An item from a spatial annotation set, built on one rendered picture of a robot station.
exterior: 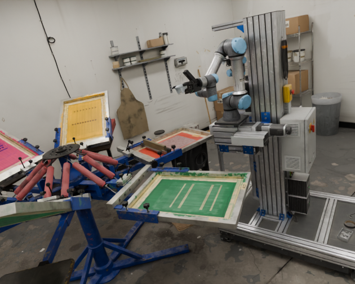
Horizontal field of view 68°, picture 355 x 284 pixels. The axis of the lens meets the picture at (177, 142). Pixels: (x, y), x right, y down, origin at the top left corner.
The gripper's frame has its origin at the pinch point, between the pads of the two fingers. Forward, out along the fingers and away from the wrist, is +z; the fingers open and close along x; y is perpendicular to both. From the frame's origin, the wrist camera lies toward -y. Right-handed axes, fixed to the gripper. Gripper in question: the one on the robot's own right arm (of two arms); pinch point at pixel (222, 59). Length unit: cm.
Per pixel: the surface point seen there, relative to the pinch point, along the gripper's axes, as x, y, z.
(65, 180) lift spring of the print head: -202, 23, -58
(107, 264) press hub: -209, 129, -33
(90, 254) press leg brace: -217, 107, -35
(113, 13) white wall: -38, -94, 197
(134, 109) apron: -65, 58, 189
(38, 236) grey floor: -273, 131, 90
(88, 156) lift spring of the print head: -180, 21, -38
